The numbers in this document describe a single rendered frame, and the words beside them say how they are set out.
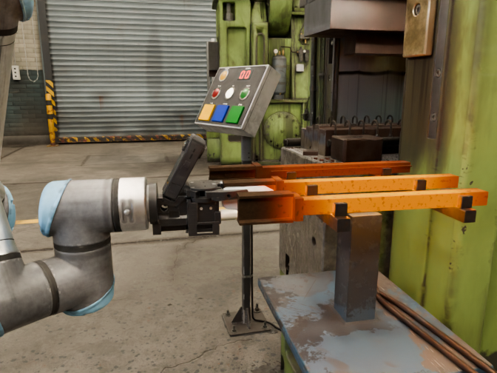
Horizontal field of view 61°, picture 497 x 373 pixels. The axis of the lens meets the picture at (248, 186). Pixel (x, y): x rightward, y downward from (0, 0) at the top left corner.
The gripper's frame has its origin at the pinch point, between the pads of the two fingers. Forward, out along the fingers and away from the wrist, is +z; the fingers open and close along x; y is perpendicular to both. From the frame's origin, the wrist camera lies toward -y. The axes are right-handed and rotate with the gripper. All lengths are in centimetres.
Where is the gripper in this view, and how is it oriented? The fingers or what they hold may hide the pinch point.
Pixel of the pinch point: (265, 186)
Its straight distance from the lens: 75.3
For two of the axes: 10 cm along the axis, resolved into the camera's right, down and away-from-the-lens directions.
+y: 0.0, 9.7, 2.3
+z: 9.8, -0.4, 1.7
